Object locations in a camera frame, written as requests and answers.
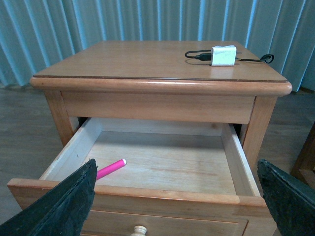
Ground wooden drawer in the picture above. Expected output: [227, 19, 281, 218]
[6, 117, 278, 236]

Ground black cable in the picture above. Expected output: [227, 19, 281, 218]
[185, 50, 275, 64]

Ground wooden nightstand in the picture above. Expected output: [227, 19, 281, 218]
[30, 40, 293, 236]

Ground grey pleated curtain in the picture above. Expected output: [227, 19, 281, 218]
[0, 0, 315, 91]

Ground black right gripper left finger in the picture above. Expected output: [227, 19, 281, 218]
[0, 159, 97, 236]

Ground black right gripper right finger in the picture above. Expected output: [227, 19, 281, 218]
[257, 159, 315, 236]

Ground wooden furniture at right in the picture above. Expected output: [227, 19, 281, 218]
[290, 124, 315, 189]

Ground pink marker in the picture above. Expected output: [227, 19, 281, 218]
[96, 159, 126, 180]

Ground white power adapter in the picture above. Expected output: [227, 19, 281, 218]
[210, 45, 237, 66]

